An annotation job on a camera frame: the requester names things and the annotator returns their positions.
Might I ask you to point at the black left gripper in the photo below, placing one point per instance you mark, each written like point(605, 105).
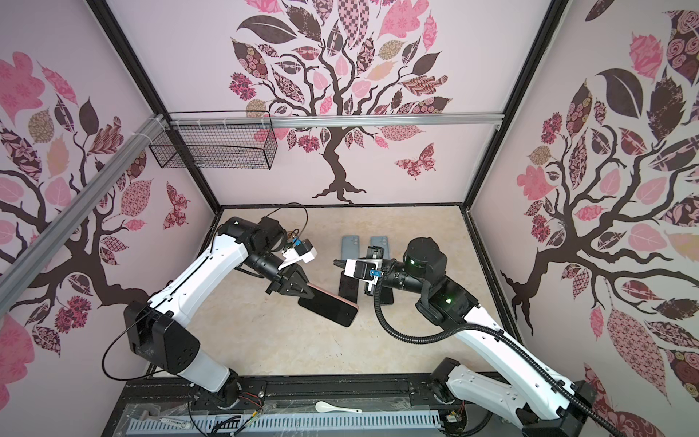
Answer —
point(288, 278)

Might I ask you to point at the light blue case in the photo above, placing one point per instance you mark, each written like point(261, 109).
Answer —
point(350, 247)
point(379, 243)

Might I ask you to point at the black phone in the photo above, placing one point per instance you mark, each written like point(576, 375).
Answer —
point(330, 306)

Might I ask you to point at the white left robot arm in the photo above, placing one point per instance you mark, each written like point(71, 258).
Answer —
point(157, 329)

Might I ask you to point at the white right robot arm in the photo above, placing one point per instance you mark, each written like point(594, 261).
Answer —
point(528, 394)

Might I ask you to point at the white plastic spoon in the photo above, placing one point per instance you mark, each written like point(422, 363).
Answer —
point(325, 407)

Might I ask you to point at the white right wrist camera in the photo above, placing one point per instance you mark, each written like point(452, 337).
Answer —
point(368, 271)

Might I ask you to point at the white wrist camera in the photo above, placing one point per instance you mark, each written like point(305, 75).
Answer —
point(368, 271)
point(299, 251)

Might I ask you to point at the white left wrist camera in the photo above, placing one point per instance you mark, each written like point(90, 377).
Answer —
point(299, 251)

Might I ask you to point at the black wire basket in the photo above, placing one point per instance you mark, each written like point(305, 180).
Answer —
point(236, 139)

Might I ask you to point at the aluminium rail back wall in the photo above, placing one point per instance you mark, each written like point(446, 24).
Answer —
point(338, 120)

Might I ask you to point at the aluminium rail wall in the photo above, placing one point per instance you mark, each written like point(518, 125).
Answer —
point(22, 272)
point(338, 120)

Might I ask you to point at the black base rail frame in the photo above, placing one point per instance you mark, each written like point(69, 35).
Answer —
point(157, 398)

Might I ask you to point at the white slotted cable duct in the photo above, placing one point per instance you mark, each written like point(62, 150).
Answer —
point(287, 423)

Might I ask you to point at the aluminium rail left wall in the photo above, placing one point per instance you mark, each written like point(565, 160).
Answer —
point(22, 272)

